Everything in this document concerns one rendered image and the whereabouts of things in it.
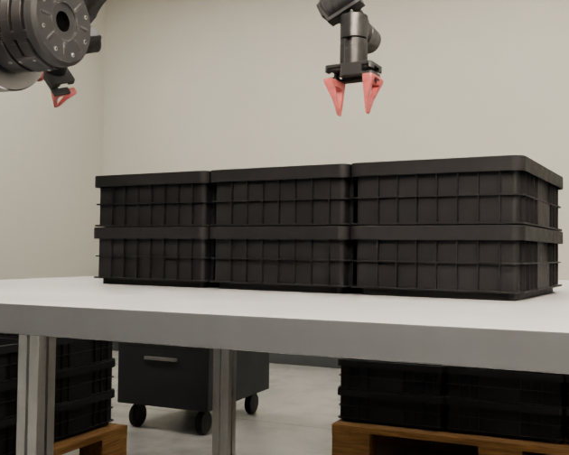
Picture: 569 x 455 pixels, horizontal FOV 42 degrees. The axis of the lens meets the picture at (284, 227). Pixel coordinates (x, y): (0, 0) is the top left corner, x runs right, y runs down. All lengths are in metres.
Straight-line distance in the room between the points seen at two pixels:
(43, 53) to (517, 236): 0.79
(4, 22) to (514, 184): 0.83
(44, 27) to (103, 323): 0.49
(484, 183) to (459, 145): 3.65
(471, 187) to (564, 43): 3.72
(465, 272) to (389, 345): 0.47
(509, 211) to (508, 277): 0.10
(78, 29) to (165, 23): 4.64
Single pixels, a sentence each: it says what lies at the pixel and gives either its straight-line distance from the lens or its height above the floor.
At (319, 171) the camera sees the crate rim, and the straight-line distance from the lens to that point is 1.35.
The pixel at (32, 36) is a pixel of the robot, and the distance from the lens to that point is 1.23.
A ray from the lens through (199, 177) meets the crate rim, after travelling 1.48.
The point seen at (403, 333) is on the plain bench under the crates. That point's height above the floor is 0.69.
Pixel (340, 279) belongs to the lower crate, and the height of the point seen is 0.73.
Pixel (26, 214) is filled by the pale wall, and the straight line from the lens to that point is 5.39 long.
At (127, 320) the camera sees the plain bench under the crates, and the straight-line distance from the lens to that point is 0.95.
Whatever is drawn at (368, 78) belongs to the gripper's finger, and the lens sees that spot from 1.53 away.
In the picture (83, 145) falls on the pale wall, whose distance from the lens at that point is 5.88.
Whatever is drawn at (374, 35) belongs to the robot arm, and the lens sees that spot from 1.64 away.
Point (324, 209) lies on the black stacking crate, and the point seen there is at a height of 0.85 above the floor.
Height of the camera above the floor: 0.77
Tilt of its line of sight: 2 degrees up
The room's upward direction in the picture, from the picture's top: 1 degrees clockwise
